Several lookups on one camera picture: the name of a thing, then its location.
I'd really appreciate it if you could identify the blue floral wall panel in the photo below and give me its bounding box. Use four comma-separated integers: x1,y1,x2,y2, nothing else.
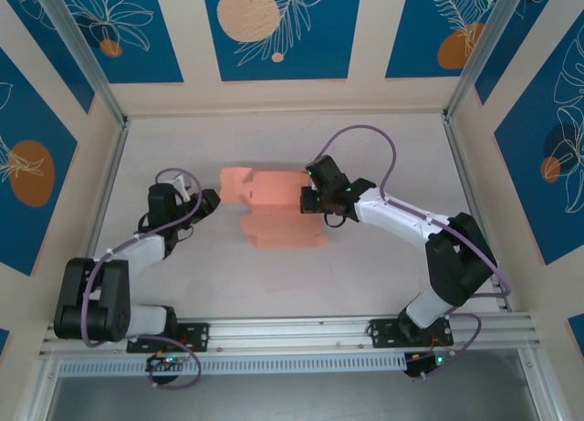
474,0,562,105
0,0,95,114
495,27,584,267
0,48,78,276
43,0,184,85
202,0,364,82
385,0,507,79

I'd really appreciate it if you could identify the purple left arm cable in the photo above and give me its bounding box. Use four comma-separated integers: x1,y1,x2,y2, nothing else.
80,167,203,390

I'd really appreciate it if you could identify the grey slotted cable duct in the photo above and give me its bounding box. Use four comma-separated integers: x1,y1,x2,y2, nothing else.
58,353,407,376

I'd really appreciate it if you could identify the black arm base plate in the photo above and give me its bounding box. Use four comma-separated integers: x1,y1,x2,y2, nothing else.
126,322,211,353
368,318,455,349

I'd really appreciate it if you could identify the grey metal panel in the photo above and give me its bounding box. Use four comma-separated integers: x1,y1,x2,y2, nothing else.
45,374,539,421

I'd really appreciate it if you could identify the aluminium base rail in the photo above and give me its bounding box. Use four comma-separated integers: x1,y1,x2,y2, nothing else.
38,313,542,358

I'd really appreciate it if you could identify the aluminium frame post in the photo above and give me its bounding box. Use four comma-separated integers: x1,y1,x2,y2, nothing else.
444,0,527,121
34,0,130,126

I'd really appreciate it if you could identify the pink paper box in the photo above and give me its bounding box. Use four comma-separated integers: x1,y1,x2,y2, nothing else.
218,167,328,251

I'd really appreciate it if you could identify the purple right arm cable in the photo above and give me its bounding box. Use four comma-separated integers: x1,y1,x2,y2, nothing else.
317,125,511,380

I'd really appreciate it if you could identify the aluminium side rail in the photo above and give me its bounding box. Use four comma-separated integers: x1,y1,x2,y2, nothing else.
442,114,510,312
68,119,131,321

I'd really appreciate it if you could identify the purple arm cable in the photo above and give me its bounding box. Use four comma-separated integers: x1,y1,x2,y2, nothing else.
317,125,511,380
80,167,203,390

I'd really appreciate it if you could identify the black controller board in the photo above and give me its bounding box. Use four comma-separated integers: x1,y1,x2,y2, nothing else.
404,352,457,379
145,353,183,373

